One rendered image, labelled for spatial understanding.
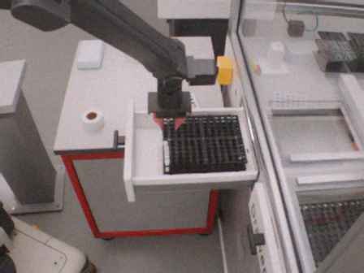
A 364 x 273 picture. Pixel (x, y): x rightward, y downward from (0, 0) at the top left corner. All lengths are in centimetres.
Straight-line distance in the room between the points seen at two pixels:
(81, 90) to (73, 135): 22
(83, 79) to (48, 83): 130
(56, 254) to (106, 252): 35
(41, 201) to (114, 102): 88
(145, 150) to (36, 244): 75
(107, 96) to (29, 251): 72
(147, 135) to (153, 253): 84
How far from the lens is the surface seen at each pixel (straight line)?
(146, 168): 102
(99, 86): 141
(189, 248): 181
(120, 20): 52
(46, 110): 253
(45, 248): 160
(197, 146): 103
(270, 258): 82
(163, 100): 82
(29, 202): 206
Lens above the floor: 166
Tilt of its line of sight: 51 degrees down
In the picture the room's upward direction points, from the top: 7 degrees clockwise
